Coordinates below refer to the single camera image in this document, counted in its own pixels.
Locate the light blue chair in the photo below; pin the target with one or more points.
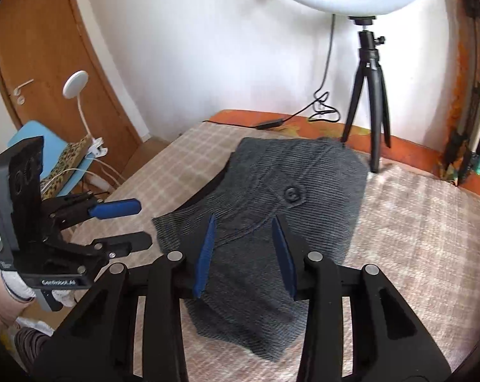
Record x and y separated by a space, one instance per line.
25 135

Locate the grey pants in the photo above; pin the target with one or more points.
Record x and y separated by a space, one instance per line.
303 175

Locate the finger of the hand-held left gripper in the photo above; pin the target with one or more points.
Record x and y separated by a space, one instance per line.
120 208
128 242

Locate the wooden door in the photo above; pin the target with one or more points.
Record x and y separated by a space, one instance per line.
44 47

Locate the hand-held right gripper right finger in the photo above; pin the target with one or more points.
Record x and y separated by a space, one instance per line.
283 256

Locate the black tripod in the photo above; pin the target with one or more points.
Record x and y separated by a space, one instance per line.
369 71

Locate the white clip lamp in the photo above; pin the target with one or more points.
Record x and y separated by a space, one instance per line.
75 85

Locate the leopard print cloth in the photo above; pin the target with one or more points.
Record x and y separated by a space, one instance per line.
70 156

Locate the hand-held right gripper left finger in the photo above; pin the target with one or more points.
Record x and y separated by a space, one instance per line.
204 258

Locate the person's left hand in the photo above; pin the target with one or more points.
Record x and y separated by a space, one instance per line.
19 284

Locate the folded ironing board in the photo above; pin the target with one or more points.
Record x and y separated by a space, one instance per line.
461 87

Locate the person's striped clothing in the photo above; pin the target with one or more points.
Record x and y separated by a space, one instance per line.
31 346

